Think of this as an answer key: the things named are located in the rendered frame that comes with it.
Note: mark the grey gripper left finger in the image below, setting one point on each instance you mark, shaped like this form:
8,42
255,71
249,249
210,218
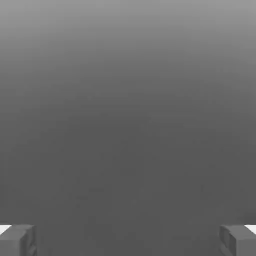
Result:
16,242

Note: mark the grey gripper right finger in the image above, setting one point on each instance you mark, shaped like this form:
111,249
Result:
240,243

